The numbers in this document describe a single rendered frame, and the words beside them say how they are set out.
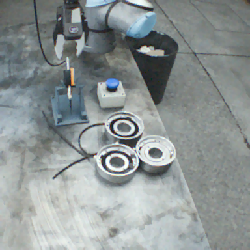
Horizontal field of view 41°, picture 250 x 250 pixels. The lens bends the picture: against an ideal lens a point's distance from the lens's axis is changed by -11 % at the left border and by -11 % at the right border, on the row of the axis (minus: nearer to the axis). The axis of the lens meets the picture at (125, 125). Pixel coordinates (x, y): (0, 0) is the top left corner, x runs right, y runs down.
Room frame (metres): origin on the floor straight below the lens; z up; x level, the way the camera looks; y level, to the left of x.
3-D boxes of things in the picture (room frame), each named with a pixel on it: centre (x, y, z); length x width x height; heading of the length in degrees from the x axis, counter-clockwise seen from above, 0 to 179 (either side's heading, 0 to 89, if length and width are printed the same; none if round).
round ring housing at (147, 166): (0.66, -0.09, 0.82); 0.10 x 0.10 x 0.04
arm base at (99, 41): (1.19, 0.16, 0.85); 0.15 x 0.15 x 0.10
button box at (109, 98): (0.87, 0.06, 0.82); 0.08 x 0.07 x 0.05; 20
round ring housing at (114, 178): (0.61, 0.00, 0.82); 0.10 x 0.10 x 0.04
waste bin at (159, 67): (1.92, -0.08, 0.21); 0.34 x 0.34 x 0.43
